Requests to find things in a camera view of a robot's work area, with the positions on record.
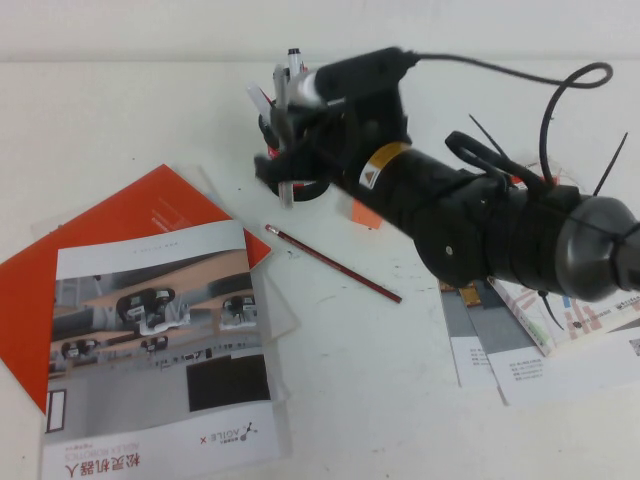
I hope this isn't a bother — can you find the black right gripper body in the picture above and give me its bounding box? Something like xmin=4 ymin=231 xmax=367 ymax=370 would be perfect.
xmin=303 ymin=82 xmax=411 ymax=182

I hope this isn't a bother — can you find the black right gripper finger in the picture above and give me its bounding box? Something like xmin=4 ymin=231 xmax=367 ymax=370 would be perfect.
xmin=253 ymin=148 xmax=326 ymax=185
xmin=268 ymin=108 xmax=317 ymax=152

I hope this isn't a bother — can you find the silver pen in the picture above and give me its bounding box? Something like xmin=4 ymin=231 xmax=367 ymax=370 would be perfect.
xmin=273 ymin=107 xmax=297 ymax=210

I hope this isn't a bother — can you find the black mesh pen holder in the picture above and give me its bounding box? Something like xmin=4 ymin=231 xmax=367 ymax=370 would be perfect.
xmin=257 ymin=112 xmax=331 ymax=202

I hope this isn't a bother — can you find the white marker with black cap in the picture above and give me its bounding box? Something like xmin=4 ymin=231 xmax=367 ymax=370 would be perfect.
xmin=272 ymin=65 xmax=292 ymax=110

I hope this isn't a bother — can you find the tall white marker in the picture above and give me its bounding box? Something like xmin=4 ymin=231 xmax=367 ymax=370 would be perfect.
xmin=286 ymin=48 xmax=308 ymax=77

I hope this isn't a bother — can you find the orange cube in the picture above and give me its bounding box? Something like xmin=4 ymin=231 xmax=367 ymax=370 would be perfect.
xmin=351 ymin=198 xmax=384 ymax=230

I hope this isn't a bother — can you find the red pencil with eraser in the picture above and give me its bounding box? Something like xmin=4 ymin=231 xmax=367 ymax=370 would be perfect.
xmin=264 ymin=224 xmax=403 ymax=305

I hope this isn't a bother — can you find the orange folder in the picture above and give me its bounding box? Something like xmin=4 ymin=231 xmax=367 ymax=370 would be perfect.
xmin=0 ymin=164 xmax=274 ymax=416

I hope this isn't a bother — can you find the robotics brochure with office photo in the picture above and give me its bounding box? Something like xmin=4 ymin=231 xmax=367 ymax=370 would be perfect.
xmin=42 ymin=219 xmax=281 ymax=480

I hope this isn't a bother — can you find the book with map cover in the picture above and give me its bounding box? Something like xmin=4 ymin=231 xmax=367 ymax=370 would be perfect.
xmin=492 ymin=159 xmax=640 ymax=357

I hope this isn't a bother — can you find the white paper sheet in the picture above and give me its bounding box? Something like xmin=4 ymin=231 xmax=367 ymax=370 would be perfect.
xmin=487 ymin=324 xmax=640 ymax=407

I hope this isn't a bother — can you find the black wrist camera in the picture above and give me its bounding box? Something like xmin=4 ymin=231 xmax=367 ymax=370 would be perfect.
xmin=294 ymin=46 xmax=419 ymax=109

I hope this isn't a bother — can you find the black cable tie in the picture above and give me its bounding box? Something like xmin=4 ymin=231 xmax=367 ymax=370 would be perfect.
xmin=536 ymin=287 xmax=567 ymax=332
xmin=468 ymin=113 xmax=517 ymax=167
xmin=593 ymin=131 xmax=629 ymax=197

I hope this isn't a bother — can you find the black cable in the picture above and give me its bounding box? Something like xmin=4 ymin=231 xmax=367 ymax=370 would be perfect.
xmin=413 ymin=51 xmax=614 ymax=187

